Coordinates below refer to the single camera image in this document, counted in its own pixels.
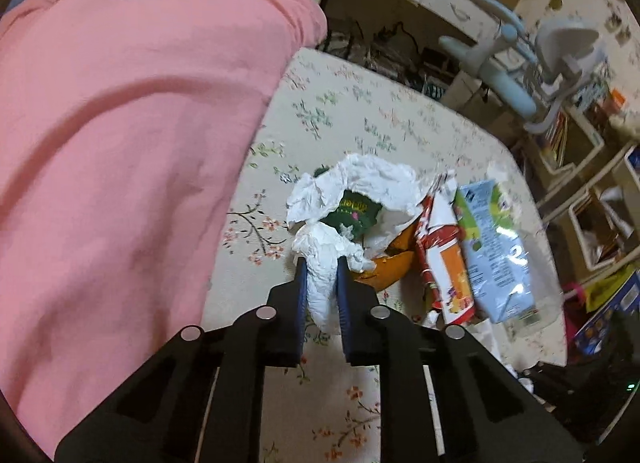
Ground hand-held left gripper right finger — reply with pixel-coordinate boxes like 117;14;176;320
336;257;586;463

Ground white book rack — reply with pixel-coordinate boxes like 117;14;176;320
525;108;608;191

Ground pink bed blanket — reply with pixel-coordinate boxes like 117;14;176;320
0;0;328;461

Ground yellow plastic bag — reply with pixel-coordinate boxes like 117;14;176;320
585;268;636;299

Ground blue white drink carton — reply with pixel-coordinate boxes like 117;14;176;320
452;179;533;325

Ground blue printed paper bag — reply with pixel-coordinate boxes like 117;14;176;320
572;273;640;356

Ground floral tablecloth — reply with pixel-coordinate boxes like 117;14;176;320
200;48;568;463

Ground small white tissue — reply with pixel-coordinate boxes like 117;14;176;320
291;222;377;334

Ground orange wrapper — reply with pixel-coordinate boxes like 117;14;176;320
352;223;418;291

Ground large white paper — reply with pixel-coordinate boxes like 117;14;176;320
286;153;435;249

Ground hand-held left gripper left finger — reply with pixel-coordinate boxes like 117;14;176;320
54;255;308;463

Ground clear plastic bottle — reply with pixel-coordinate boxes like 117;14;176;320
500;288;561;344

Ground blue grey desk chair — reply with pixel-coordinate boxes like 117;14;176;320
439;0;608;136

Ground white tiered storage rack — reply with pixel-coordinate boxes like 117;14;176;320
540;143;640;274

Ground pink bag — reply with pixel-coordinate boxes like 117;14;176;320
562;283;586;314

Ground green snack packet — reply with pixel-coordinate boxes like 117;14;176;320
312;165;385;245

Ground pile of papers under desk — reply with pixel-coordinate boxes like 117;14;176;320
320;18;453;96

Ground red white snack packet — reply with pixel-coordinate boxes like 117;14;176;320
414;170;477;328

